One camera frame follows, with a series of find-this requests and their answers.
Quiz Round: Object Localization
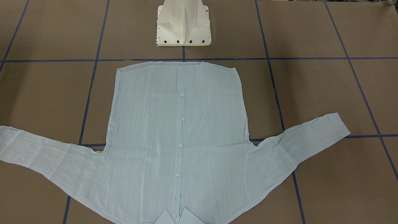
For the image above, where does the light blue button shirt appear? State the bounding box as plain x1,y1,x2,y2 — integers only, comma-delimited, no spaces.
1,62,350,224

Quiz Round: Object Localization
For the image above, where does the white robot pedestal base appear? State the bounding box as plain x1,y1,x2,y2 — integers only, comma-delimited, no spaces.
155,0,212,46

